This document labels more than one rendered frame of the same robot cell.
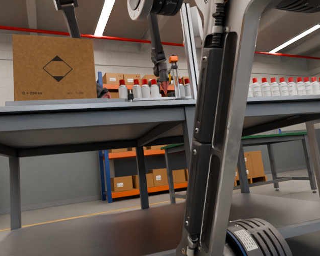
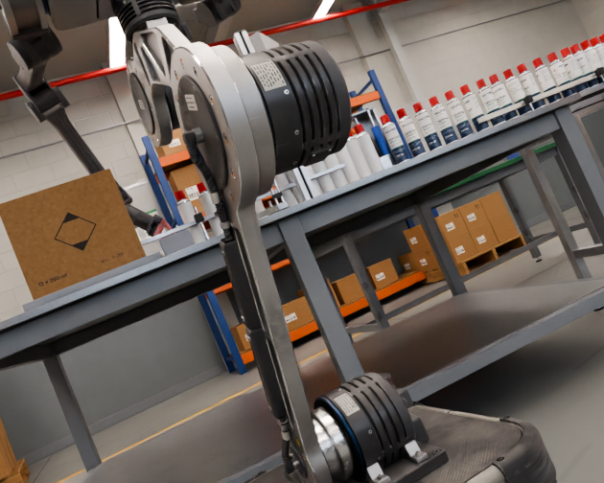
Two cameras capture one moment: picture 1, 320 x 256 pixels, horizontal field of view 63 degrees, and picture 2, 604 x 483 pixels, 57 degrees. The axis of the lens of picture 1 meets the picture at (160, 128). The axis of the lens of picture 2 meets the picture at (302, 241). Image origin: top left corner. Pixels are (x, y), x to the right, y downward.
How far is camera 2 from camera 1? 52 cm
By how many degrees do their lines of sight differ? 6
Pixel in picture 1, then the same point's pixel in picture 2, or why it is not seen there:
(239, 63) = (251, 257)
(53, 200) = (140, 399)
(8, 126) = (37, 336)
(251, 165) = (487, 224)
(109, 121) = (174, 281)
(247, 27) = (245, 225)
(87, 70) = (117, 218)
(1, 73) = not seen: outside the picture
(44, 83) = (64, 259)
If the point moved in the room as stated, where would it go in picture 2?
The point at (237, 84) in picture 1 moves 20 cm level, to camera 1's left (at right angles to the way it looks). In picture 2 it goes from (257, 274) to (136, 327)
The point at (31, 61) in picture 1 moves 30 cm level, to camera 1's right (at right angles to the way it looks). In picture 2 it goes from (36, 235) to (140, 189)
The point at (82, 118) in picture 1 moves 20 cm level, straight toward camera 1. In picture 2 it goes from (133, 290) to (125, 286)
